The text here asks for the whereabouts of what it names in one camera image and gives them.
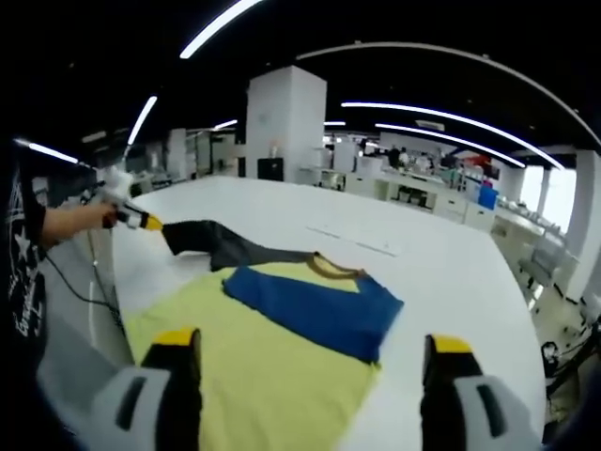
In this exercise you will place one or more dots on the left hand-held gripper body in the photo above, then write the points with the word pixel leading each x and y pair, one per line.
pixel 117 185

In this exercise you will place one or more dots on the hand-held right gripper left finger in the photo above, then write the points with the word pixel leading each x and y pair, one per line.
pixel 150 404

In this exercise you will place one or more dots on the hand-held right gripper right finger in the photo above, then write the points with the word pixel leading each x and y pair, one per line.
pixel 474 409

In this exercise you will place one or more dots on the blue storage box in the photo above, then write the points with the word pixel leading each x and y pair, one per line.
pixel 488 196

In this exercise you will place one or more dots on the yellow blue grey garment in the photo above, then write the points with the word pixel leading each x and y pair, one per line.
pixel 282 357

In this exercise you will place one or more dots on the red black wall poster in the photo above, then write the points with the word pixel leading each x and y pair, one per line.
pixel 481 166

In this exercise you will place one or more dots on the short curved ceiling light strip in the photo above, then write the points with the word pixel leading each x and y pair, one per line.
pixel 451 137

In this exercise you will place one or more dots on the long curved ceiling light strip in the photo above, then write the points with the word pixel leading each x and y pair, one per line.
pixel 451 117

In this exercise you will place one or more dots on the black cabinet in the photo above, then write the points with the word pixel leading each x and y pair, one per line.
pixel 270 170

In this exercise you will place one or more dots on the straight ceiling light strip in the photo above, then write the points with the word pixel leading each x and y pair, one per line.
pixel 216 26
pixel 142 119

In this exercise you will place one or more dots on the white counter cabinets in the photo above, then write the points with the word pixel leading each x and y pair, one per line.
pixel 422 197

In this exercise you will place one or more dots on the person's left hand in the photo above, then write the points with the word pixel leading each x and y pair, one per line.
pixel 101 217

